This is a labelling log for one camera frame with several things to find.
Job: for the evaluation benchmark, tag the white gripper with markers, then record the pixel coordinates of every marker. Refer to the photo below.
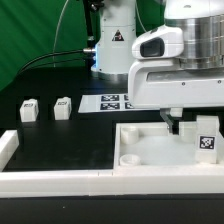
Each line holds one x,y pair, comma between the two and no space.
156,79

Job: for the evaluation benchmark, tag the white square table top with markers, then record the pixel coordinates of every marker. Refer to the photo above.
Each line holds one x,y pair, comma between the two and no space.
151,144

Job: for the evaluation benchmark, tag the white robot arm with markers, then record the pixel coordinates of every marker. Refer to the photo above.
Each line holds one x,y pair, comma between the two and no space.
202,23

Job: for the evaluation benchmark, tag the white sheet with tags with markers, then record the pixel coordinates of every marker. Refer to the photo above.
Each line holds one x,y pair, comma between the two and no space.
105,103

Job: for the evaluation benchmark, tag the white U-shaped fence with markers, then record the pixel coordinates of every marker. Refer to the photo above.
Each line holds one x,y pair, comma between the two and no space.
121,181

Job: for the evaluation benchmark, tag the green backdrop cloth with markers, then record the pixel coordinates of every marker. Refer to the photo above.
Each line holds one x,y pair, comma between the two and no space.
30,28

